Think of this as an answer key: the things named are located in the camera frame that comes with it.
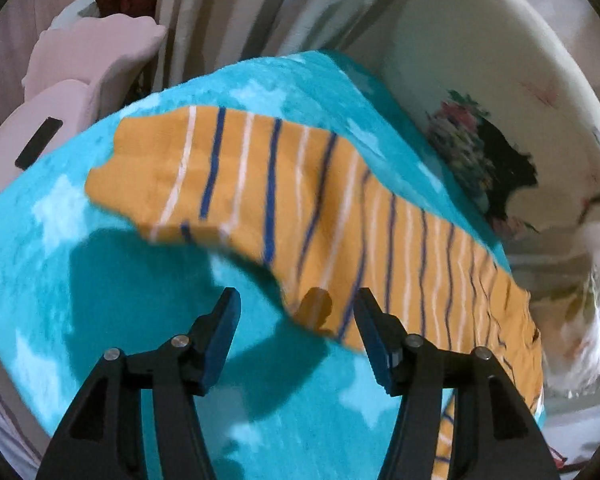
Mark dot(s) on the cream bird print cushion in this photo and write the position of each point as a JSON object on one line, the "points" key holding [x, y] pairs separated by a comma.
{"points": [[505, 106]]}

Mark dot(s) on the pink chair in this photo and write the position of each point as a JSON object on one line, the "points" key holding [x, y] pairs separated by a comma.
{"points": [[76, 76]]}

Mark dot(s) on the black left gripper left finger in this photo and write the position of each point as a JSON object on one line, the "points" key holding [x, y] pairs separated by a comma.
{"points": [[101, 434]]}

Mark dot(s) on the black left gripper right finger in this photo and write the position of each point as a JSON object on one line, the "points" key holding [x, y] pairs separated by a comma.
{"points": [[495, 435]]}

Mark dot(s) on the orange striped knit sweater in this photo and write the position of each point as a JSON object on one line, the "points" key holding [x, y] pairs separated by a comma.
{"points": [[302, 203]]}

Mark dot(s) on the white leaf print pillow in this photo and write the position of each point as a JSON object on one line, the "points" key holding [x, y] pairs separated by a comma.
{"points": [[560, 267]]}

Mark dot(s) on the beige embroidered curtain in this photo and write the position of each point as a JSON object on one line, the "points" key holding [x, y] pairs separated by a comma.
{"points": [[205, 35]]}

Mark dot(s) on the turquoise star pattern blanket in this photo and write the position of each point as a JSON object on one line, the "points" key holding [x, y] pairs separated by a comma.
{"points": [[76, 280]]}

